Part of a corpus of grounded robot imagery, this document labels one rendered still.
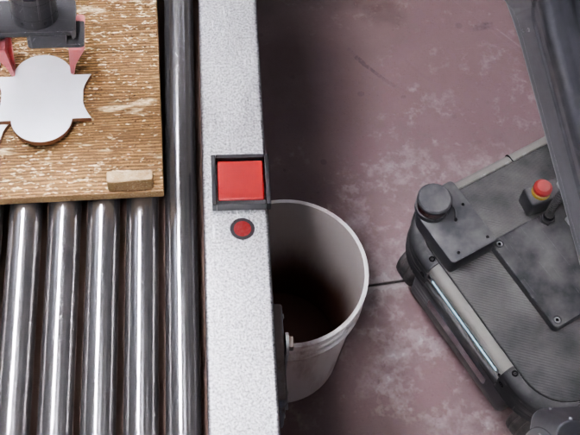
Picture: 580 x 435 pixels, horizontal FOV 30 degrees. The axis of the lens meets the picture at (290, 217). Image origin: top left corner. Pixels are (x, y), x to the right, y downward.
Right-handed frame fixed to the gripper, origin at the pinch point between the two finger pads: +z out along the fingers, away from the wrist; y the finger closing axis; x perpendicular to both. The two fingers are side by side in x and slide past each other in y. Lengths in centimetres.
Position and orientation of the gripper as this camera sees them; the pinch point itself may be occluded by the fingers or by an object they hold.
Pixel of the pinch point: (42, 69)
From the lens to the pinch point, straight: 150.9
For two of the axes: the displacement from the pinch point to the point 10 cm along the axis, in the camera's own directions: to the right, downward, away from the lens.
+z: -0.6, 6.5, 7.6
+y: 9.9, -0.5, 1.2
